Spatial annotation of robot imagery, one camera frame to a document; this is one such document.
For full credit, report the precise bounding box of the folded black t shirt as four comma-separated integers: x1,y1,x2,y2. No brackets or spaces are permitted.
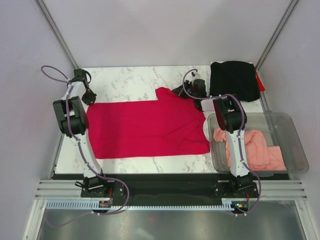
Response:
209,60,261,102

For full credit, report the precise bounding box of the crimson red t shirt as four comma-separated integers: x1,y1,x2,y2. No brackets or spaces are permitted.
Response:
86,87,210,159

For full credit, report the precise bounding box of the clear plastic bin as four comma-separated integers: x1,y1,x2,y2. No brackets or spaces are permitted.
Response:
207,112,309,177

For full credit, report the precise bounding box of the left aluminium frame post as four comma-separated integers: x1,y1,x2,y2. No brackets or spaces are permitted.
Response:
34,0,80,70

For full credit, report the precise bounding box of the right aluminium frame post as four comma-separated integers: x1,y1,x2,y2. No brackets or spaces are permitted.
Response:
255,0,300,71

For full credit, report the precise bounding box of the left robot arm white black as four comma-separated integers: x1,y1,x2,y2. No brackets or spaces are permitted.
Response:
53,68,110,197

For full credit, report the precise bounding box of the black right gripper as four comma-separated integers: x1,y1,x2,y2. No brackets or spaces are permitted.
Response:
172,80,197,101

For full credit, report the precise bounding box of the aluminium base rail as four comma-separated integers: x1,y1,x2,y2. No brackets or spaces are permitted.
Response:
35,180,307,201

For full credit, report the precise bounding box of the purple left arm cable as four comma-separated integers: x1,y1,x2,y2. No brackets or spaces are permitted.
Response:
40,65,131,227

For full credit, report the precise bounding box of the aluminium frame post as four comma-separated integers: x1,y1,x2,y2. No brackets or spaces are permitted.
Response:
34,0,80,70
255,0,300,71

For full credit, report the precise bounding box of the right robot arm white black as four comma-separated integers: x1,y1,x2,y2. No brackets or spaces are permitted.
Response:
172,79,253,197

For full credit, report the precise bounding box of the folded red t shirt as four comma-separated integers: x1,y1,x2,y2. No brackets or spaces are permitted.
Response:
255,71,266,92

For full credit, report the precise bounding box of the peach pink t shirt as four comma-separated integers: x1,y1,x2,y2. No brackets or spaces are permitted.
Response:
213,127,287,171

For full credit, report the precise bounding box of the white slotted cable duct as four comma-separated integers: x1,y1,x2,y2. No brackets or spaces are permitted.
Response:
45,199,235,211

